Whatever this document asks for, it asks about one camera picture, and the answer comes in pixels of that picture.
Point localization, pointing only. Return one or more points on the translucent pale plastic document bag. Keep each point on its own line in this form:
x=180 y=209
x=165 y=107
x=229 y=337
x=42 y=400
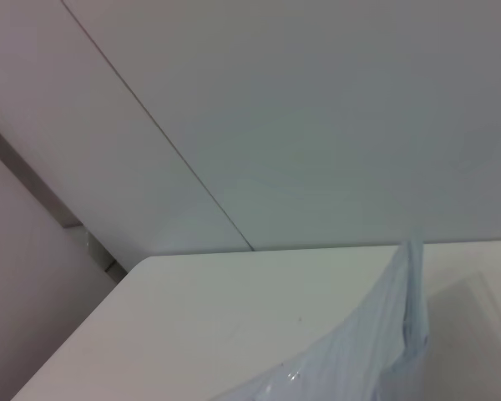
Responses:
x=359 y=346

